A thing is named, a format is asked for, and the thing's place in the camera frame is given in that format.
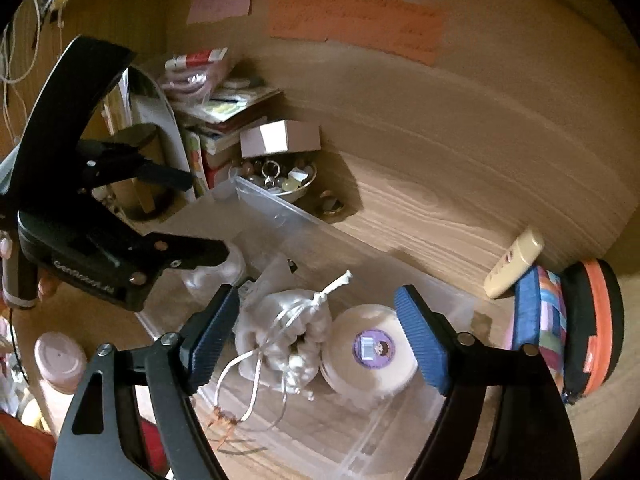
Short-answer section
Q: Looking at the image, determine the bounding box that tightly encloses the red velvet pouch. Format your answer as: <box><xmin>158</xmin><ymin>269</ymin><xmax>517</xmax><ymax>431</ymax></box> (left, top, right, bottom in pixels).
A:
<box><xmin>139</xmin><ymin>417</ymin><xmax>169</xmax><ymax>477</ymax></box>

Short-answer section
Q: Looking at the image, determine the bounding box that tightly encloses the pink round case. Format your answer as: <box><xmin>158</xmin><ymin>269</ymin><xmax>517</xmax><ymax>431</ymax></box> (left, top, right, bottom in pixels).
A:
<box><xmin>34</xmin><ymin>332</ymin><xmax>87</xmax><ymax>394</ymax></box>

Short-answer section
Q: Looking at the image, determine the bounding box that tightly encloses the white drawstring bag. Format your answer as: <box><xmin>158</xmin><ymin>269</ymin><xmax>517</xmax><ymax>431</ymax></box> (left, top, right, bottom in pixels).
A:
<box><xmin>213</xmin><ymin>271</ymin><xmax>352</xmax><ymax>424</ymax></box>

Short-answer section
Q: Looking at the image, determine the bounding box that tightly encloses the left hand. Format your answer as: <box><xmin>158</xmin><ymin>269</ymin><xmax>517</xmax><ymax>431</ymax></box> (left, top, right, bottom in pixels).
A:
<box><xmin>1</xmin><ymin>233</ymin><xmax>61</xmax><ymax>309</ymax></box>

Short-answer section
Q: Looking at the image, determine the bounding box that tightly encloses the blue colourful pouch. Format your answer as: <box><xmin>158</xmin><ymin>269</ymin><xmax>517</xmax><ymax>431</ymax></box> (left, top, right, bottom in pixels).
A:
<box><xmin>508</xmin><ymin>266</ymin><xmax>567</xmax><ymax>391</ymax></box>

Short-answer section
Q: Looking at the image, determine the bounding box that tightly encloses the orange black round case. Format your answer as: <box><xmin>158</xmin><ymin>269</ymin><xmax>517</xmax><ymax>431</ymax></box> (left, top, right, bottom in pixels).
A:
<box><xmin>561</xmin><ymin>259</ymin><xmax>625</xmax><ymax>404</ymax></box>

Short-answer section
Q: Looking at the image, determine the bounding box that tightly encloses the fruit pattern box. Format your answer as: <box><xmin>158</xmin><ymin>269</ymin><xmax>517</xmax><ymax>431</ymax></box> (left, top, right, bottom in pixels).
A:
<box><xmin>181</xmin><ymin>129</ymin><xmax>209</xmax><ymax>197</ymax></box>

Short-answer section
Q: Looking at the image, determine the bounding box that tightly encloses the cream lotion bottle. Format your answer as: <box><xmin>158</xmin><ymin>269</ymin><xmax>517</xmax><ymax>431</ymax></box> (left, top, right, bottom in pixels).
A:
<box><xmin>484</xmin><ymin>228</ymin><xmax>544</xmax><ymax>299</ymax></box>

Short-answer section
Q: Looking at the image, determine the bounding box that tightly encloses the stack of booklets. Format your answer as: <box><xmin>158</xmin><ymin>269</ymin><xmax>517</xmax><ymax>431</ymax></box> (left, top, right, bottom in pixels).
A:
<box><xmin>171</xmin><ymin>86</ymin><xmax>282</xmax><ymax>155</ymax></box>

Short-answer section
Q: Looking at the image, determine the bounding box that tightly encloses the red white tube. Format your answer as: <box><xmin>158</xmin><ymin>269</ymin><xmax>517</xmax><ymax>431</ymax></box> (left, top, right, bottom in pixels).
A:
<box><xmin>164</xmin><ymin>48</ymin><xmax>228</xmax><ymax>72</ymax></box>

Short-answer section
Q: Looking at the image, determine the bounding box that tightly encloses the glass bowl of trinkets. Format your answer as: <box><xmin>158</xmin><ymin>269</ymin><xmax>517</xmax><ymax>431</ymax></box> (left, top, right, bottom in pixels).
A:
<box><xmin>229</xmin><ymin>152</ymin><xmax>318</xmax><ymax>203</ymax></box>

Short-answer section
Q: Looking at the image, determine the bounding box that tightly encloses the small white cardboard box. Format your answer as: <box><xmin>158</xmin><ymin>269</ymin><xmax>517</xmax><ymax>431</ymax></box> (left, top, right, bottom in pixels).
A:
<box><xmin>240</xmin><ymin>119</ymin><xmax>321</xmax><ymax>158</ymax></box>

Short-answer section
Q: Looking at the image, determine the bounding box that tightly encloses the orange paper note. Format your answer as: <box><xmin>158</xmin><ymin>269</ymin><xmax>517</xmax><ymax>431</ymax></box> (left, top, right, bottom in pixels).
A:
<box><xmin>268</xmin><ymin>0</ymin><xmax>444</xmax><ymax>65</ymax></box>

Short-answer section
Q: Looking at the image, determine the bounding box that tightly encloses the gold metal ring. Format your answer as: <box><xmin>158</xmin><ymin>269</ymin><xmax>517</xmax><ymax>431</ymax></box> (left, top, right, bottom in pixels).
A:
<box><xmin>316</xmin><ymin>188</ymin><xmax>347</xmax><ymax>221</ymax></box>

